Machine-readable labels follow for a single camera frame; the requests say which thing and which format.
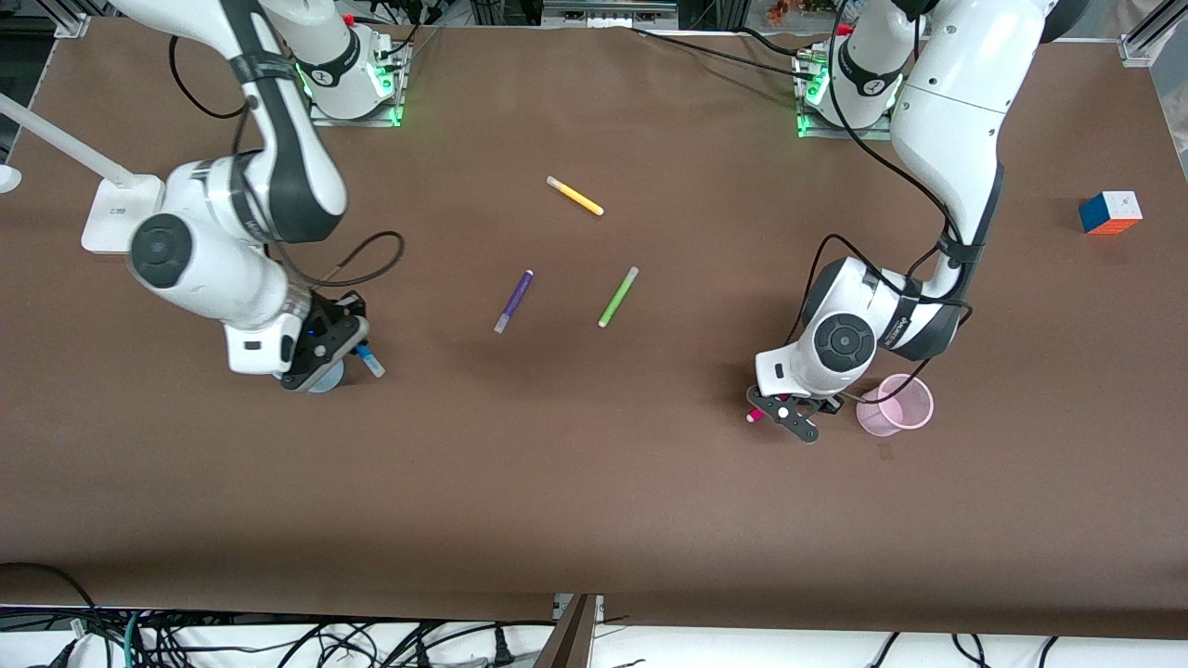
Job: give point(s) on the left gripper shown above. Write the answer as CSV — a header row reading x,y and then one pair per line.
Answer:
x,y
829,400

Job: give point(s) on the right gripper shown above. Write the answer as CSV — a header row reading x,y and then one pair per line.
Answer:
x,y
322,324

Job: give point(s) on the blue marker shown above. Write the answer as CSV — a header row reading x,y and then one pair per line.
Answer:
x,y
371,360

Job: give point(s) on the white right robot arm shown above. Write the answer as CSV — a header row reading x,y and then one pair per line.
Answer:
x,y
232,269

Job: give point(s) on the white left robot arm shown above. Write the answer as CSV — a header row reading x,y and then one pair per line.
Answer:
x,y
956,111

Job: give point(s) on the light pink plastic cup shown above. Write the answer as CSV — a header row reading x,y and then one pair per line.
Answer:
x,y
900,408

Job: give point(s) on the purple marker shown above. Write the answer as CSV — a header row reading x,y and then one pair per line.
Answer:
x,y
513,301

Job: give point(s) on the green marker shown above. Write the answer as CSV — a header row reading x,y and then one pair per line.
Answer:
x,y
617,297

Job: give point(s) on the yellow marker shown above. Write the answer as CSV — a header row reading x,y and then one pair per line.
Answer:
x,y
575,196

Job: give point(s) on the black power plug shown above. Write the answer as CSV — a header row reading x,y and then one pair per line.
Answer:
x,y
502,648

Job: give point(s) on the colourful puzzle cube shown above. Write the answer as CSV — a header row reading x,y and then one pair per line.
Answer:
x,y
1111,213

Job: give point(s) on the aluminium profile bar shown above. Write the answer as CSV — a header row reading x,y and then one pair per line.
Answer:
x,y
608,11

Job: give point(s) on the white camera stand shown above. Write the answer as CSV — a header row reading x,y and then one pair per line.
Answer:
x,y
111,223

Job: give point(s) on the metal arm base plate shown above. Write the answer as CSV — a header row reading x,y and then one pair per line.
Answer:
x,y
394,97
806,125

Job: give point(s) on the aluminium frame corner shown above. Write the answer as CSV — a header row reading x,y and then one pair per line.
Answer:
x,y
1151,37
72,19

